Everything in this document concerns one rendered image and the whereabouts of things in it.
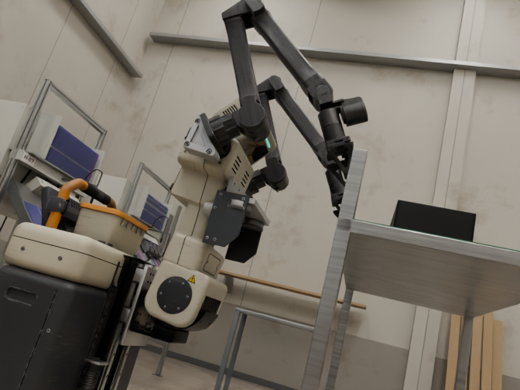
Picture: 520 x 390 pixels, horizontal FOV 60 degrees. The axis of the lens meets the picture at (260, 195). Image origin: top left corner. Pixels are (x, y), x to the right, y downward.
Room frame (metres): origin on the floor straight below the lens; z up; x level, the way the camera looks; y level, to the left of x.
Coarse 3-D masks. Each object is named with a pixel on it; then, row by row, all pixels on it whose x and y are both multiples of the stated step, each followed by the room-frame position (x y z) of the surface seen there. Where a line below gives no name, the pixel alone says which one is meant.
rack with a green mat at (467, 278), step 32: (352, 160) 0.87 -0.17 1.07; (352, 192) 0.87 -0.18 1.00; (352, 224) 0.86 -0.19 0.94; (384, 224) 0.85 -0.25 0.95; (352, 256) 1.09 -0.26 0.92; (384, 256) 1.00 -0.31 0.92; (416, 256) 0.92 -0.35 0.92; (448, 256) 0.85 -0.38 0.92; (480, 256) 0.80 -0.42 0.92; (512, 256) 0.78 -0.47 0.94; (352, 288) 1.67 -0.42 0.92; (384, 288) 1.47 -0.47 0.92; (416, 288) 1.30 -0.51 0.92; (448, 288) 1.17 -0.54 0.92; (480, 288) 1.06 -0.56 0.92; (512, 288) 0.97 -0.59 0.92; (320, 320) 0.87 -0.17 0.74; (320, 352) 0.87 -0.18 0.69
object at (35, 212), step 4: (28, 204) 2.90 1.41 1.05; (32, 204) 2.96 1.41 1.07; (28, 208) 2.88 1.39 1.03; (32, 208) 2.93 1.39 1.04; (36, 208) 2.98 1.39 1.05; (40, 208) 3.04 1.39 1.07; (32, 212) 2.91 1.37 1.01; (36, 212) 2.96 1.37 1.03; (40, 212) 3.01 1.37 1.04; (32, 216) 2.88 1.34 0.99; (36, 216) 2.93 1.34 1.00; (40, 216) 2.98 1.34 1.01; (32, 220) 2.86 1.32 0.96; (36, 220) 2.90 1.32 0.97; (40, 220) 2.95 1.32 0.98; (40, 224) 2.91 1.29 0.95
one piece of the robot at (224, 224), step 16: (224, 192) 1.28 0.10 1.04; (240, 192) 1.39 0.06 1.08; (208, 208) 1.30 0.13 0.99; (224, 208) 1.27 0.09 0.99; (240, 208) 1.26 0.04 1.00; (256, 208) 1.30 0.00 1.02; (208, 224) 1.28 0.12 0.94; (224, 224) 1.27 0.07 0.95; (240, 224) 1.26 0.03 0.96; (256, 224) 1.45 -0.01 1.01; (208, 240) 1.28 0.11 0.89; (224, 240) 1.27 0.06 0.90; (240, 240) 1.52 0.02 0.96; (256, 240) 1.51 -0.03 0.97; (240, 256) 1.52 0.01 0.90
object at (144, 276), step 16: (144, 272) 1.37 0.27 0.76; (144, 288) 1.39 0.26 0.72; (144, 304) 1.43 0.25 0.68; (208, 304) 1.38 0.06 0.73; (128, 320) 1.37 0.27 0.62; (144, 320) 1.46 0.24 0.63; (160, 320) 1.37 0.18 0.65; (208, 320) 1.41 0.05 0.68; (128, 336) 1.39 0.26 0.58; (144, 336) 1.49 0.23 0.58; (160, 336) 1.36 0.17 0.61; (176, 336) 1.38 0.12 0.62
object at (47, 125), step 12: (60, 96) 3.00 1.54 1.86; (72, 108) 3.18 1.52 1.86; (48, 120) 2.99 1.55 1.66; (60, 120) 2.99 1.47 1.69; (36, 132) 3.01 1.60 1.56; (48, 132) 2.98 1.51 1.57; (36, 144) 3.00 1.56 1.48; (48, 144) 2.97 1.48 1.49; (24, 156) 2.88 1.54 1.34; (36, 156) 2.95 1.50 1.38; (96, 168) 3.54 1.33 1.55
